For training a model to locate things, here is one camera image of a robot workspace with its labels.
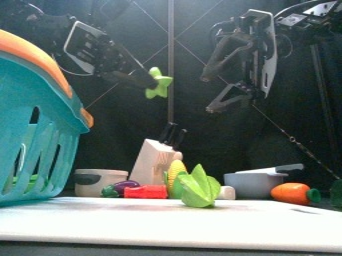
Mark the green starfruit end piece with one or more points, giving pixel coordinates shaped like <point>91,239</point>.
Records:
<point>159,84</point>

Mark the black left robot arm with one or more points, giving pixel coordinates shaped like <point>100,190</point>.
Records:
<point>37,25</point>

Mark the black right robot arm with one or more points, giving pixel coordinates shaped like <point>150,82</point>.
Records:
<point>311,18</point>

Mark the teal basket with orange rim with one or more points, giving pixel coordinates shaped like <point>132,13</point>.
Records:
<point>40,100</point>

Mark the large green starfruit piece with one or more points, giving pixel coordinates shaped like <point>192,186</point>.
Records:
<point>198,190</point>

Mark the green toy inside basket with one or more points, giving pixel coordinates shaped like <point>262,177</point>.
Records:
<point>27,180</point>

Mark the black metal stand leg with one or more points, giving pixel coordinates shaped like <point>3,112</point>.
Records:
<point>323,100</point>

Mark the white wooden knife block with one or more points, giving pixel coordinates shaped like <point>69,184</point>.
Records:
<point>154,163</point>

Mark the yellow toy corn cob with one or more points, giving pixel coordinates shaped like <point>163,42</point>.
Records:
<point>174,173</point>

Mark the grey toy pot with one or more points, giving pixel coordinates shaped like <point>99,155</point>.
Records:
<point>254,186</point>

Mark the small white toy piece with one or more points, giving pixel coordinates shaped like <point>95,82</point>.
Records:
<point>227,193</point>

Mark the purple toy eggplant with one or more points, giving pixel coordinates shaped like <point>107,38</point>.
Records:
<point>122,186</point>

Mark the orange toy carrot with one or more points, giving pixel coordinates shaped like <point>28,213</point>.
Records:
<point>291,193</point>

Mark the red toy food piece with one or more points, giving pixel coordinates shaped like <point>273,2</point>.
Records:
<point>146,192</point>

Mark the white cutting board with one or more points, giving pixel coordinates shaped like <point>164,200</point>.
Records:
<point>168,223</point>

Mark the grey vertical frame pole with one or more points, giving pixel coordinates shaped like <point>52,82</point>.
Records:
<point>171,60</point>

